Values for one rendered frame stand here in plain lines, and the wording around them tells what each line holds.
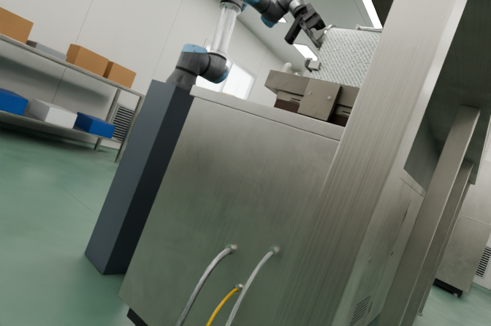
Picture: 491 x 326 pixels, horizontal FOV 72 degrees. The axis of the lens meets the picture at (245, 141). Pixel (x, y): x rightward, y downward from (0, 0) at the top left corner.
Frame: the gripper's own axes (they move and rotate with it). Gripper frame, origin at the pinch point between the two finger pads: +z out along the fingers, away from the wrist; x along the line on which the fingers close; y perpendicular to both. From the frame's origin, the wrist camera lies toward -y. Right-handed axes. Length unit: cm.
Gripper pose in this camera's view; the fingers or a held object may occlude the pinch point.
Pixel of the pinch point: (318, 47)
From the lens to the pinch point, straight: 143.8
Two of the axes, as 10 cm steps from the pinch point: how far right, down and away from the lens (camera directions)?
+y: 7.7, -5.3, -3.6
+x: 5.3, 2.1, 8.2
